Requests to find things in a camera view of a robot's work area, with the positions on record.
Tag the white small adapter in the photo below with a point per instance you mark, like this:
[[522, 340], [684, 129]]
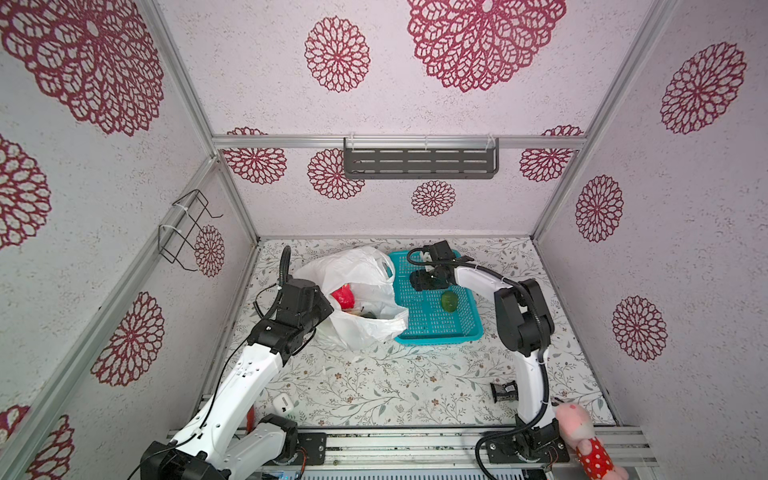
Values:
[[282, 404]]

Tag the dark green avocado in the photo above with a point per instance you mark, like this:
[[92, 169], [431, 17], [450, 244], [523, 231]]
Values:
[[449, 301]]

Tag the red handled tool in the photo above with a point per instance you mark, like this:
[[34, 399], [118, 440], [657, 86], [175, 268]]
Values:
[[250, 420]]

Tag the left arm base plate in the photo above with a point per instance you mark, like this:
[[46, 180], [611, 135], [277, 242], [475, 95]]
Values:
[[308, 449]]

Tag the small black packet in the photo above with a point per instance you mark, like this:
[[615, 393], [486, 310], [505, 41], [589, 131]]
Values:
[[504, 392]]

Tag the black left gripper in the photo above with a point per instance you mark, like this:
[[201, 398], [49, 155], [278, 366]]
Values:
[[324, 307]]

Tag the red dragon fruit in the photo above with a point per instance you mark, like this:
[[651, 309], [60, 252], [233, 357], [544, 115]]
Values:
[[344, 297]]

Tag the grey wall shelf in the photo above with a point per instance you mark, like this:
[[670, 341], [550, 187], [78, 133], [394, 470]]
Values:
[[421, 163]]

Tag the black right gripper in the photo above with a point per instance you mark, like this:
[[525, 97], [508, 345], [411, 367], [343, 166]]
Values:
[[418, 279]]

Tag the teal plastic basket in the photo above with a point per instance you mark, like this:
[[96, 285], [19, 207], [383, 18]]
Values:
[[428, 324]]

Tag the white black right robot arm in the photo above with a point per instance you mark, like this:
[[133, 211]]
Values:
[[524, 326]]

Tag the white plastic bag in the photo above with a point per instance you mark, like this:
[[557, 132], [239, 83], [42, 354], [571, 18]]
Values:
[[370, 274]]

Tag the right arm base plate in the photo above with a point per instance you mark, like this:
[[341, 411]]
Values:
[[538, 445]]

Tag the pink plush toy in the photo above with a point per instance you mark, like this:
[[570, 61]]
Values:
[[578, 432]]

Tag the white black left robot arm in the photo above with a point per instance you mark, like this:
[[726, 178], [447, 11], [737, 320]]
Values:
[[206, 447]]

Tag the black wire wall rack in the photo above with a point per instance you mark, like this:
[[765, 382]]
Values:
[[192, 242]]

